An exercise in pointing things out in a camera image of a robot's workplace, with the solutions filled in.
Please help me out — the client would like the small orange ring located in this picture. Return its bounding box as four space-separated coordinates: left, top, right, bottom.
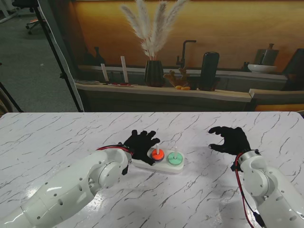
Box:
151 149 165 160

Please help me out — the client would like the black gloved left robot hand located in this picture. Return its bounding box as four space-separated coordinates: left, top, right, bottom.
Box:
123 129 161 166

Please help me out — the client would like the printed kitchen backdrop banner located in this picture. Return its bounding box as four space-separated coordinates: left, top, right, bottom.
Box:
33 0 304 113

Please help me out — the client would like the red cable on arm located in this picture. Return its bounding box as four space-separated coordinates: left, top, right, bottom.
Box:
96 144 133 156
235 154 266 228

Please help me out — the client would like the black backdrop stand pole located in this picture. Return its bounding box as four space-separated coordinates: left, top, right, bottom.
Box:
30 0 84 113

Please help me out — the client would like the white desk frame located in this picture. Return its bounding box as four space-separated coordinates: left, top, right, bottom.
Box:
0 0 21 24

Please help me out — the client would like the large green ring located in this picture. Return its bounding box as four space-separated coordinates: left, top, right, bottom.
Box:
167 152 183 166

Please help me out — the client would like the black office chair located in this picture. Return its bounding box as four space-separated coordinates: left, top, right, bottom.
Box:
11 0 42 35

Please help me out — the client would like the white Hanoi base with rods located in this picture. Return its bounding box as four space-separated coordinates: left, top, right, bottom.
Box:
132 142 184 175

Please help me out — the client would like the black stand leg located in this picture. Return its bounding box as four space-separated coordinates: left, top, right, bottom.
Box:
0 80 24 113

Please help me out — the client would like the red cable on left arm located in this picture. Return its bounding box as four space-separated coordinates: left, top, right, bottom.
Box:
96 144 133 156

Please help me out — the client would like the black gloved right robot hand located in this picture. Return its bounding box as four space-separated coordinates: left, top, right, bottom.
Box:
208 126 252 156

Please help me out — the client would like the red cable on right arm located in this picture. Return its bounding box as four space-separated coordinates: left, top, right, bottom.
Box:
235 154 266 228

